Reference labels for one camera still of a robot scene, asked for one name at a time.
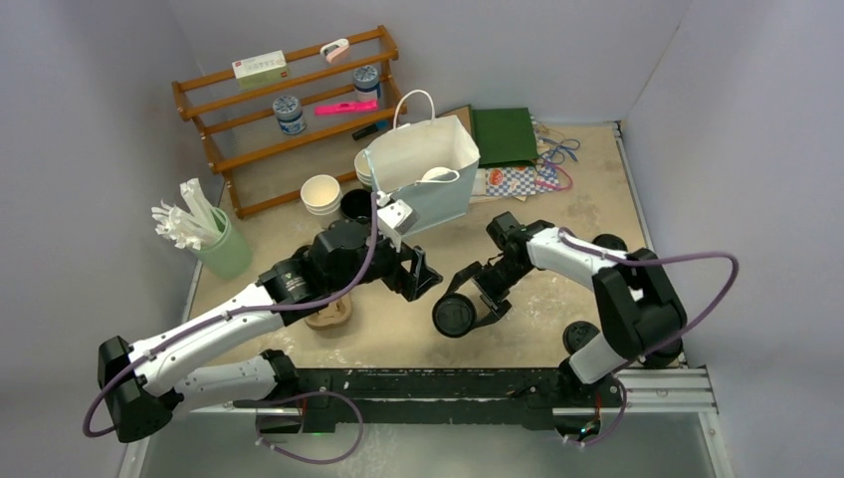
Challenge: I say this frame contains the white wrapped straws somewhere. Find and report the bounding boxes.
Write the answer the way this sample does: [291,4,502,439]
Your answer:
[150,178,223,251]

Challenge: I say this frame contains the checkered patterned paper bag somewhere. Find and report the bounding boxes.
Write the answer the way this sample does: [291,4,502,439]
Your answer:
[477,163,573,197]

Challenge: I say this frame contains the pink white stapler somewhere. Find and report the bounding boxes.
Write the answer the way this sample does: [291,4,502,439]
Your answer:
[319,38,350,65]

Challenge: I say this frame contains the white green box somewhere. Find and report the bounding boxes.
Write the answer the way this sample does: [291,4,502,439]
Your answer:
[232,50,290,91]

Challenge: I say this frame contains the white cup stack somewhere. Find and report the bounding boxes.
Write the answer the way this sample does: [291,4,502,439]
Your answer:
[353,149,372,191]
[300,174,342,216]

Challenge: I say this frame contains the wooden shelf rack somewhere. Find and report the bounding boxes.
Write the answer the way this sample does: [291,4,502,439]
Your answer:
[171,25,406,218]

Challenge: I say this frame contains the purple cable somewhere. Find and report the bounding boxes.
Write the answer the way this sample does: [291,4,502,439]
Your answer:
[82,191,382,464]
[556,227,740,450]

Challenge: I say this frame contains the blue white jar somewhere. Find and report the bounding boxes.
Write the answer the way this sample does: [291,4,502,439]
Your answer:
[272,96,307,135]
[352,65,381,103]

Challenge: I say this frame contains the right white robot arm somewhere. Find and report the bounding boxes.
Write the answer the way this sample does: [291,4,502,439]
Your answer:
[432,212,688,405]

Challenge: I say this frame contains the left blue white jar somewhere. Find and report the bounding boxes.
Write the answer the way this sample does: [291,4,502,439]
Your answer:
[272,96,307,135]

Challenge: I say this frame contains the right blue white jar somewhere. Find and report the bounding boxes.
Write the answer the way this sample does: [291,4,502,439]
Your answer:
[352,65,381,103]

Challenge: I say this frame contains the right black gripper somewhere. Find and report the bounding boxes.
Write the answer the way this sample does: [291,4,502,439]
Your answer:
[445,256,533,331]

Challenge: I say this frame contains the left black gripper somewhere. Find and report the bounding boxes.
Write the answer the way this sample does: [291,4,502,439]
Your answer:
[328,228,442,300]

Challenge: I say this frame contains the pink marker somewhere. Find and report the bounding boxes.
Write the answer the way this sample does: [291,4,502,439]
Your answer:
[314,100,379,116]

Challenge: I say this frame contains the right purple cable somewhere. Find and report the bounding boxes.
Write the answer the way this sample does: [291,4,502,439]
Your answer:
[556,227,740,450]

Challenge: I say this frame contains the stacked black cup lids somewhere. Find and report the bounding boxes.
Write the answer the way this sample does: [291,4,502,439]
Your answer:
[642,339,683,369]

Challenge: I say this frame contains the black paper cup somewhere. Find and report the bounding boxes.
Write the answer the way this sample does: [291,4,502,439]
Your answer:
[340,188,372,220]

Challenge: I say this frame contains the green straw holder cup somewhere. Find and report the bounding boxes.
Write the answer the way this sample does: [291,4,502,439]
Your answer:
[192,207,253,280]

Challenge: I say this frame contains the brown pulp cup carrier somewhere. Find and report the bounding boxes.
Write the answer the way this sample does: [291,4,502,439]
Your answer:
[304,295,352,331]

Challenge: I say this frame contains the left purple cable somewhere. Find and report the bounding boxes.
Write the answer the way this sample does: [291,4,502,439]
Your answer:
[82,191,382,464]

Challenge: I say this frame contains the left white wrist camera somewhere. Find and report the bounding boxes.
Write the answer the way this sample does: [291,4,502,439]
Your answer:
[375,191,420,250]

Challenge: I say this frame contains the white cup lid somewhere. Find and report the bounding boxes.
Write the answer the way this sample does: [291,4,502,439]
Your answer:
[420,166,460,183]

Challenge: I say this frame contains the light blue paper bag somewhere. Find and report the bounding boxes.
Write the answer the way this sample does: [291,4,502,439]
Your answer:
[364,90,480,236]

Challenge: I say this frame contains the black blue marker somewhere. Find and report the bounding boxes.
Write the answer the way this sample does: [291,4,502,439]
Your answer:
[351,119,390,140]

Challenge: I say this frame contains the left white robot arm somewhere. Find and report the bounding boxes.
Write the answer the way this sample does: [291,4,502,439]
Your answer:
[83,220,442,443]

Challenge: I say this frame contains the green paper bag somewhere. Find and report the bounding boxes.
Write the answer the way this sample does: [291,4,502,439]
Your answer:
[472,108,538,168]

